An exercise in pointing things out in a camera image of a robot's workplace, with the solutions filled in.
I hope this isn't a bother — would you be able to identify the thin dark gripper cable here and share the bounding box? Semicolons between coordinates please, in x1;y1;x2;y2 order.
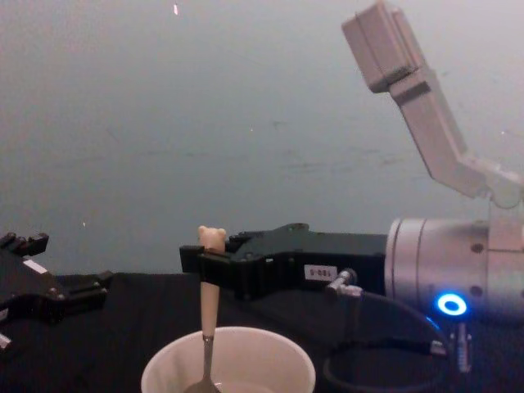
322;267;450;393

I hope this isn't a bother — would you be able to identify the cream handled steel spoon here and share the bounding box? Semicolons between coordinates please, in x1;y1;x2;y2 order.
182;225;228;393

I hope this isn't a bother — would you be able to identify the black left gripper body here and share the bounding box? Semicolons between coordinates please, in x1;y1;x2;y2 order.
0;248;70;327

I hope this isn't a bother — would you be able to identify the black table cloth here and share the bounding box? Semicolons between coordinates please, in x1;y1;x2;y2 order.
0;270;524;393

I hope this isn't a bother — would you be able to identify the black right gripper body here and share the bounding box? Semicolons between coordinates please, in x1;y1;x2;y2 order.
244;222;389;300

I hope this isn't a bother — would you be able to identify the white paper cup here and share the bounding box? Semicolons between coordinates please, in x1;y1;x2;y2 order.
140;325;318;393

